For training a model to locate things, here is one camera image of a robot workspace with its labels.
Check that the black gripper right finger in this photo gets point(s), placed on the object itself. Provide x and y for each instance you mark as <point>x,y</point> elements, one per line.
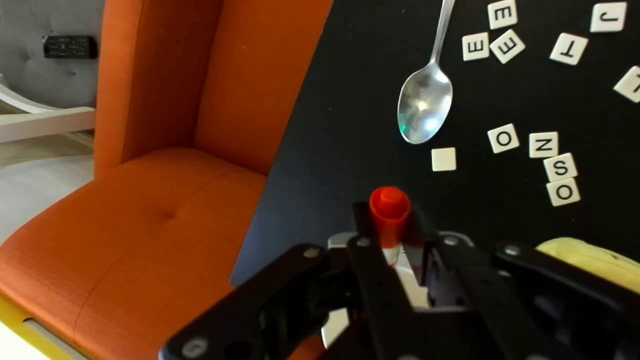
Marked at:
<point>506,301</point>

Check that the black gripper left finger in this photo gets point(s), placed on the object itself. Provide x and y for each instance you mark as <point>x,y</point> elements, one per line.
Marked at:
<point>267,301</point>

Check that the white letter tile O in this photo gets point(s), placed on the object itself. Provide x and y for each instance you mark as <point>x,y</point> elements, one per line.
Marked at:
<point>502,139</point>
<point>562,193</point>

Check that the orange upholstered chair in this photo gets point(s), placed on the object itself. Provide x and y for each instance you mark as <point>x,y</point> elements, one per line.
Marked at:
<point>166,221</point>

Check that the white letter tile S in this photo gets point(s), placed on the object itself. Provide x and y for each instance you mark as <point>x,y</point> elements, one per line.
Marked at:
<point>561,167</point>

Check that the blank white tile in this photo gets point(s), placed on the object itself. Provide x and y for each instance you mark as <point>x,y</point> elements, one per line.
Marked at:
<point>443,159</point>

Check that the white letter tile N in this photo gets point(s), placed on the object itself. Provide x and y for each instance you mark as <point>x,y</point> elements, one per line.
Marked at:
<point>543,144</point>

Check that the silver metal spoon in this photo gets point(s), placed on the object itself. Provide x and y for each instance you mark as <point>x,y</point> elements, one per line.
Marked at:
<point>425,102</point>

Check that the white letter tile E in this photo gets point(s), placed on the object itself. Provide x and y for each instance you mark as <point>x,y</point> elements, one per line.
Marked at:
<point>508,46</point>
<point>475,46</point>
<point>502,13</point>

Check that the white letter tile T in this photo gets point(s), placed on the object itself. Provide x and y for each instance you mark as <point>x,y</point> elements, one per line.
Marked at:
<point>568,48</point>

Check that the white baseboard trim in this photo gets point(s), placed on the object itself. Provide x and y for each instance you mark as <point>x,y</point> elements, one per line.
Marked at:
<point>40,122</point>

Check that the white letter tile J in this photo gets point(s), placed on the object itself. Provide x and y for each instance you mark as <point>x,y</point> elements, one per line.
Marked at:
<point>609,16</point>

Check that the black wall plate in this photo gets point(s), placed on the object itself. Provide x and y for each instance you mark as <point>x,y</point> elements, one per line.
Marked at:
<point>71,46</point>

